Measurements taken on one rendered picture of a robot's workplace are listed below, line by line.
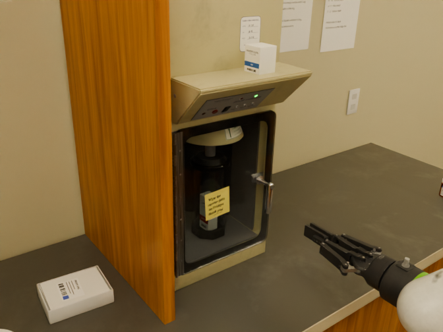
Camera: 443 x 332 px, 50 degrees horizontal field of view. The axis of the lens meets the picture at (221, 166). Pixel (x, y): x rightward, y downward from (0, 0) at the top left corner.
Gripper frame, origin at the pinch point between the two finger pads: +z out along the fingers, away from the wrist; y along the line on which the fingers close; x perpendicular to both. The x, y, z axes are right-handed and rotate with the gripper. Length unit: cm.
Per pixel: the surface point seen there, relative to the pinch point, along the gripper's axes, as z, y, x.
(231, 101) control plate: 15.7, 16.3, -31.3
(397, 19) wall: 67, -117, -39
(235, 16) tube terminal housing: 23, 11, -48
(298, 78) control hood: 11.9, -0.1, -35.6
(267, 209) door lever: 17.3, 0.9, 0.6
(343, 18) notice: 66, -79, -41
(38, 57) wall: 66, 42, -34
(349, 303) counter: -6.1, -8.4, 20.1
